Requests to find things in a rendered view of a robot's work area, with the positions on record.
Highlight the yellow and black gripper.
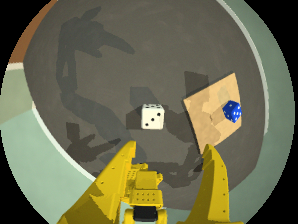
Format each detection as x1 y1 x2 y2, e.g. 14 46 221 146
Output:
56 141 244 224

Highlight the blue die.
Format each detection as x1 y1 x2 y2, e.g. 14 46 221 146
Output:
222 100 242 123

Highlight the white die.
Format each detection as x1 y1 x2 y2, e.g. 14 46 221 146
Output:
142 104 164 129

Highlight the tan square mat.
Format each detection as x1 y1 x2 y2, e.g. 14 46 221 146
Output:
183 73 241 154

